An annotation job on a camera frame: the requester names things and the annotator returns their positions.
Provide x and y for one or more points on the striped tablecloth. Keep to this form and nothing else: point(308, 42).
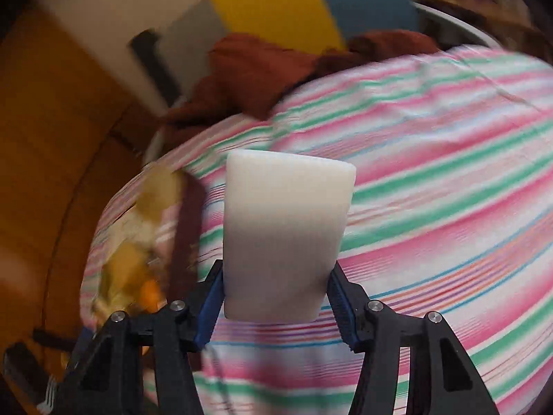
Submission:
point(432, 181)

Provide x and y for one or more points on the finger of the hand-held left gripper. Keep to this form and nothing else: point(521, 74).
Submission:
point(54, 339)

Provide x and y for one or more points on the wooden wardrobe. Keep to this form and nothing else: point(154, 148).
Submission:
point(43, 160)

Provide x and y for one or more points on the grey yellow blue chair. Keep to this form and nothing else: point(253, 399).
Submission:
point(268, 8)

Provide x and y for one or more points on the black rolled mat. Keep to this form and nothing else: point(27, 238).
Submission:
point(151, 60)

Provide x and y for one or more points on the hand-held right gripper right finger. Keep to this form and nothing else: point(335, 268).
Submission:
point(345, 315)

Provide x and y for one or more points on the white foam block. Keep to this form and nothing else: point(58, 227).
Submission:
point(285, 233)

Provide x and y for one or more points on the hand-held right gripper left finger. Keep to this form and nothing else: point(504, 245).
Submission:
point(211, 307)

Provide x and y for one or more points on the brown paper packet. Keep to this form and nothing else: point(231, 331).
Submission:
point(160, 190)

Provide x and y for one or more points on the gold tin tray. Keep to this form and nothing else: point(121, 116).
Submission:
point(190, 242)

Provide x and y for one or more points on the rust brown padded jacket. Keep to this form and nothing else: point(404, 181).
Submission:
point(259, 78)

